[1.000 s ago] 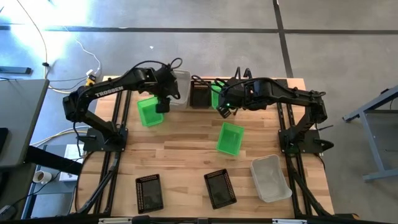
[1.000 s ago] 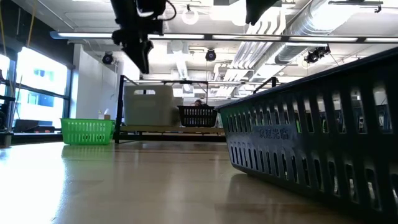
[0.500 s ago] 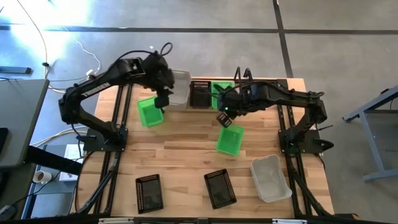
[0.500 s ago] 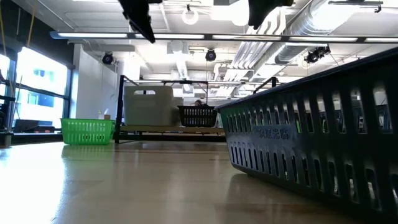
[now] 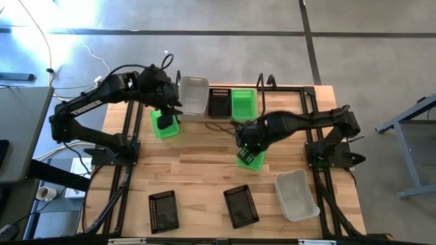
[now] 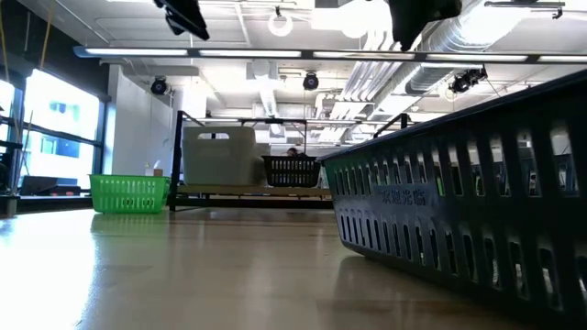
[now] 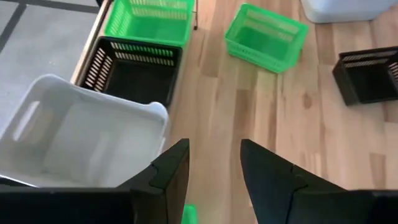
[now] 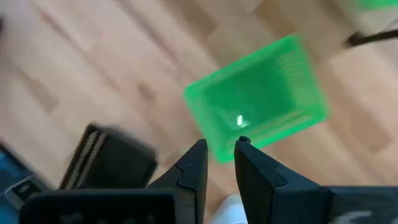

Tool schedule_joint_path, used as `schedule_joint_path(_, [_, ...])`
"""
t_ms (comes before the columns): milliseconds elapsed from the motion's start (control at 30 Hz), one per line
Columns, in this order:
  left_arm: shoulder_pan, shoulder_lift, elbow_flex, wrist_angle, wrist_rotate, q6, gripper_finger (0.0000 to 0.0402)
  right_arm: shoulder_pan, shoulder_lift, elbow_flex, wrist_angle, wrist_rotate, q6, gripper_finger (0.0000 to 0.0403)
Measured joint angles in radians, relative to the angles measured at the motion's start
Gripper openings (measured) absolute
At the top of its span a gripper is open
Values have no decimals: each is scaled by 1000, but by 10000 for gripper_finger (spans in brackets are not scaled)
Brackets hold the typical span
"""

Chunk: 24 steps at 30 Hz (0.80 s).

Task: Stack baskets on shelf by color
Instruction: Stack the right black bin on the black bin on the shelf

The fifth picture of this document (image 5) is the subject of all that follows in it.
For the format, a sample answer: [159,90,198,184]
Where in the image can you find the black flat bar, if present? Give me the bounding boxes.
[0,71,35,82]

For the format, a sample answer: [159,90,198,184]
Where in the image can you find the wooden shelf with black frame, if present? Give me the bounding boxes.
[172,70,277,125]

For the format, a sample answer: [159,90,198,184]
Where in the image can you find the grey metal table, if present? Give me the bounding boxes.
[375,92,436,200]

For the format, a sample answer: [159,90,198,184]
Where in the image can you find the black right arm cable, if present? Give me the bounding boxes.
[203,120,239,137]

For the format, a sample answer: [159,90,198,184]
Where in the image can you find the white paper cup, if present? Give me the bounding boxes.
[35,186,58,202]

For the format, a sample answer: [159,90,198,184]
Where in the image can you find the black plastic basket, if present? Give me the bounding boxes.
[148,189,181,235]
[223,184,260,230]
[207,87,233,119]

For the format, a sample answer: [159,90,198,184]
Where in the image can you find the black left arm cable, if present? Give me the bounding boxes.
[112,53,175,74]

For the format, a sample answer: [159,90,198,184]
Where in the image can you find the grey desk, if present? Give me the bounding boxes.
[0,86,55,184]

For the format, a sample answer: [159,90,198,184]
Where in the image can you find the computer mouse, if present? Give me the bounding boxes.
[0,223,18,242]

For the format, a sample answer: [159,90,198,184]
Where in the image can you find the yellow cable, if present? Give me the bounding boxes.
[33,137,99,161]
[16,0,103,103]

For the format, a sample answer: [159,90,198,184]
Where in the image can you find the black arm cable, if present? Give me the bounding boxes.
[112,53,175,74]
[203,120,239,137]

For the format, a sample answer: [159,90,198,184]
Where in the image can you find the black flat device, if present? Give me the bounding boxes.
[0,139,10,169]

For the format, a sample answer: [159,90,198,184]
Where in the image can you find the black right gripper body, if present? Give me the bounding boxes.
[234,120,270,151]

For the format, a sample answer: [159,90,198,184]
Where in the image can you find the green plastic basket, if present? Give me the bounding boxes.
[230,88,258,122]
[149,108,181,140]
[236,149,266,172]

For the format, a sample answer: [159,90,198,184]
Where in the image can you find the black aluminium table frame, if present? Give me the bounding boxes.
[78,83,367,239]

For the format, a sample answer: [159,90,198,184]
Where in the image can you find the white cable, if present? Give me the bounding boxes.
[69,29,112,82]

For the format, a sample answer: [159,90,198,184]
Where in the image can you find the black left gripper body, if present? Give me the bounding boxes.
[157,80,183,110]

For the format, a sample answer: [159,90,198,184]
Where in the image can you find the black desk leg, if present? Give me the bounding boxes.
[26,159,92,192]

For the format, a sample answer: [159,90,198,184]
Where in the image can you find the white box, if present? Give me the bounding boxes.
[64,157,93,200]

